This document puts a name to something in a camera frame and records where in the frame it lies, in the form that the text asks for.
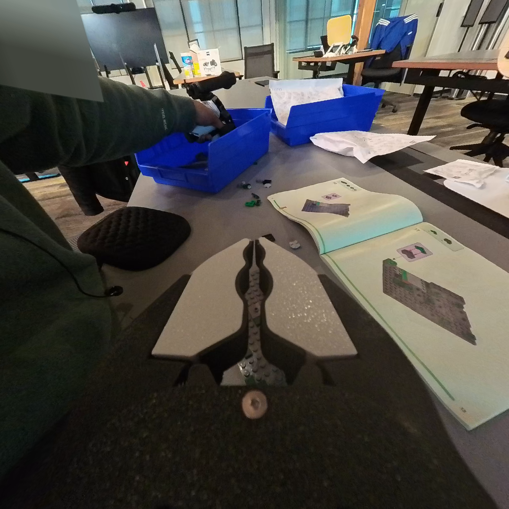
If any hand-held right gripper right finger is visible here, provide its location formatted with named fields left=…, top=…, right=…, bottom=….
left=254, top=237, right=358, bottom=385

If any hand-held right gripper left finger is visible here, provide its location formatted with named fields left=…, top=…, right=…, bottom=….
left=151, top=239, right=256, bottom=385

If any blue plastic bin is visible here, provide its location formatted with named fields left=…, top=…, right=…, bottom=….
left=264, top=84, right=385, bottom=146
left=134, top=108, right=272, bottom=194

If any grey brick baseplate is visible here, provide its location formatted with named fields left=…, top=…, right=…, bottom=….
left=221, top=266, right=288, bottom=386

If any person's left forearm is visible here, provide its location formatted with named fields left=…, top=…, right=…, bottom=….
left=0, top=77, right=198, bottom=175

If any grey desk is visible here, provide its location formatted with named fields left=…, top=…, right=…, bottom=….
left=374, top=135, right=509, bottom=241
left=107, top=76, right=509, bottom=509

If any wooden desk with black legs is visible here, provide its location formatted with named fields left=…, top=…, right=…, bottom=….
left=392, top=51, right=509, bottom=137
left=293, top=49, right=386, bottom=86

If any person's left hand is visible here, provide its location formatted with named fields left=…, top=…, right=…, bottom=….
left=193, top=99, right=223, bottom=143

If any white cardboard box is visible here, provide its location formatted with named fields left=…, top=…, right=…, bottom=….
left=196, top=48, right=222, bottom=76

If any small wooden table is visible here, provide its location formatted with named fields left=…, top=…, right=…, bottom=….
left=173, top=71, right=244, bottom=89

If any grey mesh office chair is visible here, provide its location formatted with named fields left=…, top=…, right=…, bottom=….
left=243, top=42, right=280, bottom=79

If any tall white paper bag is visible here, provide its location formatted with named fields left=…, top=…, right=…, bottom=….
left=269, top=78, right=344, bottom=124

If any open instruction booklet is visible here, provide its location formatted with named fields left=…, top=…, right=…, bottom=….
left=267, top=178, right=509, bottom=431

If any black padded cushion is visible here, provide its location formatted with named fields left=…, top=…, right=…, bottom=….
left=77, top=207, right=191, bottom=272

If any black jacket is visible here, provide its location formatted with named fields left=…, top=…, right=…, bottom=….
left=59, top=156, right=141, bottom=216

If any yellow chair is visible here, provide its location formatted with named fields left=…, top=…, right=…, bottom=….
left=326, top=15, right=353, bottom=45

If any wooden pillar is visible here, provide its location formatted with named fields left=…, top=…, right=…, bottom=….
left=353, top=0, right=378, bottom=86

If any crumpled white paper bag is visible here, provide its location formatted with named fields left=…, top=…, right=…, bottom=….
left=310, top=130, right=437, bottom=164

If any black office chair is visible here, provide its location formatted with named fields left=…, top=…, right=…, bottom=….
left=449, top=96, right=509, bottom=168
left=359, top=40, right=403, bottom=113

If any blue jacket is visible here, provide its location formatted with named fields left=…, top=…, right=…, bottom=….
left=365, top=13, right=419, bottom=69

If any small white paper bag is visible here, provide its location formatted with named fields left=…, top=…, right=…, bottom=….
left=424, top=159, right=499, bottom=187

